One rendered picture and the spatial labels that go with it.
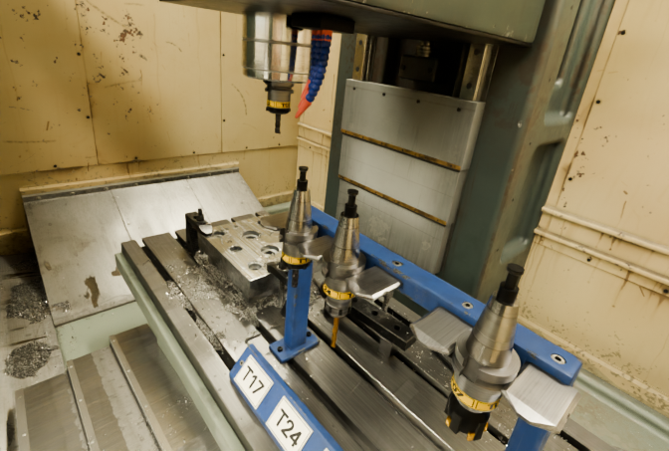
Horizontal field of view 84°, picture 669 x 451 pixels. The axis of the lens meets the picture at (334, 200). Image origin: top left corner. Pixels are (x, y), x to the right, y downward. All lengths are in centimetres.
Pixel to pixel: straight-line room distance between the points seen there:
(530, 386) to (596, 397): 110
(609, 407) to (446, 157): 92
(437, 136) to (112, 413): 101
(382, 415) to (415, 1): 69
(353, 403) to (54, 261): 118
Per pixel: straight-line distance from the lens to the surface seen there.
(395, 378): 84
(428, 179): 110
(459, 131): 103
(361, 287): 50
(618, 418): 152
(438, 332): 46
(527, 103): 101
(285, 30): 76
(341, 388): 80
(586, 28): 132
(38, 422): 110
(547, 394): 45
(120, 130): 179
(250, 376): 76
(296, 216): 58
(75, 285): 155
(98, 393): 108
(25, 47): 171
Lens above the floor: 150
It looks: 22 degrees down
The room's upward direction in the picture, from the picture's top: 6 degrees clockwise
